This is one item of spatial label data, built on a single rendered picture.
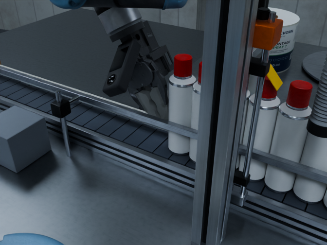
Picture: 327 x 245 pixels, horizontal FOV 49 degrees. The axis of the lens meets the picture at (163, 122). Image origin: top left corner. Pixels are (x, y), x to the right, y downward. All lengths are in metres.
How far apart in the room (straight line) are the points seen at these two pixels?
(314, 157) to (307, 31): 2.47
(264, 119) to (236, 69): 0.21
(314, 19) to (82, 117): 2.39
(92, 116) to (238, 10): 0.55
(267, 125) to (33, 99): 0.61
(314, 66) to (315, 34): 1.88
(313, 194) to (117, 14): 0.47
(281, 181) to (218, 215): 0.15
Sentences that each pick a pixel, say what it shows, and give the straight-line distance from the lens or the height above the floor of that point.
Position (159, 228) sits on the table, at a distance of 0.66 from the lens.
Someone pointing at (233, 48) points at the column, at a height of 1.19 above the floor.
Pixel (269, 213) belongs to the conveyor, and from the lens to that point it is 0.67.
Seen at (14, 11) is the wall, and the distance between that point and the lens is 4.06.
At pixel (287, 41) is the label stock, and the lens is 1.09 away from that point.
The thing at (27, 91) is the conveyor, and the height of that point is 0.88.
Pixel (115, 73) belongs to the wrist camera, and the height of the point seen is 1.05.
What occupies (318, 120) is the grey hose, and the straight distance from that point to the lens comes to 0.48.
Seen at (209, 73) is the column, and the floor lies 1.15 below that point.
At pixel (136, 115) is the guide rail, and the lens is 0.71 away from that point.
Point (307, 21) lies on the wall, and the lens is 3.02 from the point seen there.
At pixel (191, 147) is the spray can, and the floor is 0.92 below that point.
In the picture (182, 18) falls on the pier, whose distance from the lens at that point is 2.98.
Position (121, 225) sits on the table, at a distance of 0.67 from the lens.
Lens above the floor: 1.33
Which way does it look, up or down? 33 degrees down
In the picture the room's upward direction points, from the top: straight up
